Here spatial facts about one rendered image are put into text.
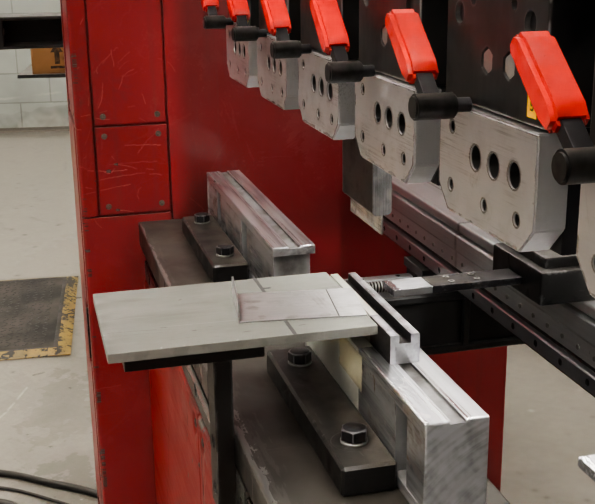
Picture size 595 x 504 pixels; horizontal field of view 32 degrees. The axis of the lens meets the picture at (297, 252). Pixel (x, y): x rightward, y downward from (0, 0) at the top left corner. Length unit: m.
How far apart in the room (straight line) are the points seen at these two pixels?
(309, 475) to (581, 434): 2.16
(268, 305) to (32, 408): 2.29
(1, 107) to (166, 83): 6.32
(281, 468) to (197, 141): 0.98
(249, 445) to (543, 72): 0.62
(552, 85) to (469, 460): 0.46
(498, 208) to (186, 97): 1.26
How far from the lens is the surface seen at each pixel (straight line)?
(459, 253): 1.46
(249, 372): 1.24
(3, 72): 8.13
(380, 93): 0.89
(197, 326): 1.04
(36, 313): 4.10
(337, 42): 0.91
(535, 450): 3.02
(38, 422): 3.23
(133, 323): 1.05
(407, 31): 0.74
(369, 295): 1.12
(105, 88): 1.87
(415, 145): 0.82
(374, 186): 1.03
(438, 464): 0.92
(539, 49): 0.57
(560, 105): 0.55
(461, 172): 0.74
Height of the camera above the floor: 1.36
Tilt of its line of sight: 17 degrees down
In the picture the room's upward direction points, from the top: 1 degrees counter-clockwise
